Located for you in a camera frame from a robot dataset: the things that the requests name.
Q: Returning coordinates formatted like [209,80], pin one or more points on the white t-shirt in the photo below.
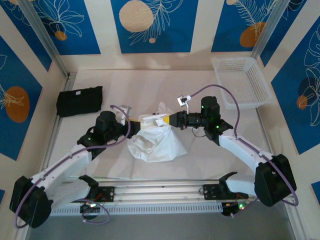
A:
[160,145]

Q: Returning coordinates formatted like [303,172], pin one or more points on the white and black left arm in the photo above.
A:
[62,165]

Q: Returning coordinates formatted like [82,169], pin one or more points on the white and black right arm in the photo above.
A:
[240,147]

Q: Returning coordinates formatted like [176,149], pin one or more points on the black folded t-shirt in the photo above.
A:
[80,102]

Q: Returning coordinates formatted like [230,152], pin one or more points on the white perforated plastic basket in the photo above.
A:
[242,82]

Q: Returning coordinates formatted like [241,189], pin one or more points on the black controller board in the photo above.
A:
[230,208]
[90,208]

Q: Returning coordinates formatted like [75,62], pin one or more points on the aluminium side rail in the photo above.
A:
[267,140]
[62,100]

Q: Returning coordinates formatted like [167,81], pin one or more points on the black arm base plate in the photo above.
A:
[107,193]
[211,192]

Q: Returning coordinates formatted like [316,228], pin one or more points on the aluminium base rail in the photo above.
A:
[160,192]

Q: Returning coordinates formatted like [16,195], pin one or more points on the blue floral wall panel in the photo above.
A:
[275,47]
[15,140]
[225,30]
[287,112]
[30,42]
[82,40]
[175,37]

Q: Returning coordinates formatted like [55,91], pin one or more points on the aluminium frame post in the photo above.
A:
[272,25]
[45,42]

